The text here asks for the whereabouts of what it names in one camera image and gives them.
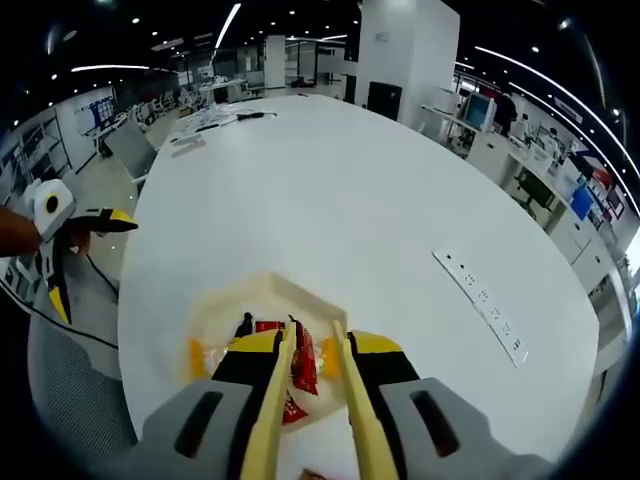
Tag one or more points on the computer monitor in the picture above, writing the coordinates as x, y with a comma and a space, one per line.
477, 111

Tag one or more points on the pale flat strips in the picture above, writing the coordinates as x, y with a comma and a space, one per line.
189, 147

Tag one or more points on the white socket strip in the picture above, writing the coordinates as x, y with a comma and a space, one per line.
480, 300

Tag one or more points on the dark red snack packet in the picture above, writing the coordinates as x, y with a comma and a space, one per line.
305, 362

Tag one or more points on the orange snack packet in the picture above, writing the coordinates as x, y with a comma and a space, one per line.
330, 360

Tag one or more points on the blue box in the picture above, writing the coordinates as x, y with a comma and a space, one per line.
582, 204

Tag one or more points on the black snack packet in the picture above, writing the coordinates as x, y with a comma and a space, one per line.
246, 325

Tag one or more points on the cream hexagonal container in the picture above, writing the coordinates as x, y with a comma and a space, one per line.
280, 295

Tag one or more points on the long white counter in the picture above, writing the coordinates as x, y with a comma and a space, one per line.
490, 150

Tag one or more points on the black office chair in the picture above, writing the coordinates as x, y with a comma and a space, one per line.
535, 192

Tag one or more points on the cream food tongs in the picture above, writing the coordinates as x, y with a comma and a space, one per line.
270, 410

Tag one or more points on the yellow snack packet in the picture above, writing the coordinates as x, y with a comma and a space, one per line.
196, 357

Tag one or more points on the person's left hand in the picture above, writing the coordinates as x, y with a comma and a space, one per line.
80, 243

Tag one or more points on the black tool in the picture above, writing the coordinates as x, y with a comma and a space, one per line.
255, 115

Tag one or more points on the grey office chair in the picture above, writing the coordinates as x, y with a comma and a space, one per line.
127, 150

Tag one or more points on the black cabinet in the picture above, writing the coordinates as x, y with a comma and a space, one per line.
384, 100

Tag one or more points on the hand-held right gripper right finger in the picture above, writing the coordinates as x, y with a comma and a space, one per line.
395, 410

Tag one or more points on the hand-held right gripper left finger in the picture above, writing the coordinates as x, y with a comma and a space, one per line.
167, 440

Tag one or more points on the narrow white pillar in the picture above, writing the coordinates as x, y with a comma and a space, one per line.
274, 62

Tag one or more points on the grey mesh chair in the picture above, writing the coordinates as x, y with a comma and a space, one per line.
75, 390

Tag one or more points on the wide white pillar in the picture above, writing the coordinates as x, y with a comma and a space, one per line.
407, 55

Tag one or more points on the white crumpled papers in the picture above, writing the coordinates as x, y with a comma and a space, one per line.
215, 116

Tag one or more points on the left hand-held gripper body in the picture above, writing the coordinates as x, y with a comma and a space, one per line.
52, 205

